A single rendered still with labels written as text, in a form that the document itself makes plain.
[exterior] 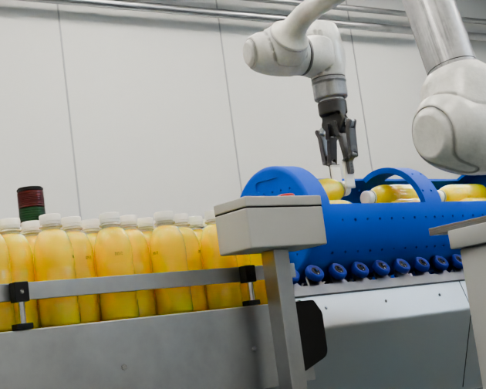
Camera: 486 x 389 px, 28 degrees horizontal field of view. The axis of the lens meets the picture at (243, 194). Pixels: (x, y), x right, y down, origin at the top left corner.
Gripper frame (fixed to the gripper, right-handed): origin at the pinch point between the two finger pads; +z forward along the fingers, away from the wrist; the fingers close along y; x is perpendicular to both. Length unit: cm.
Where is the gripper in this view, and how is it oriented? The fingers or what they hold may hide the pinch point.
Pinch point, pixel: (342, 177)
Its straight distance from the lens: 250.0
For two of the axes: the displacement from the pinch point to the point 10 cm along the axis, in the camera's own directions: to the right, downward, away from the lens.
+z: 1.3, 9.8, -1.5
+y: -6.1, 2.0, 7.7
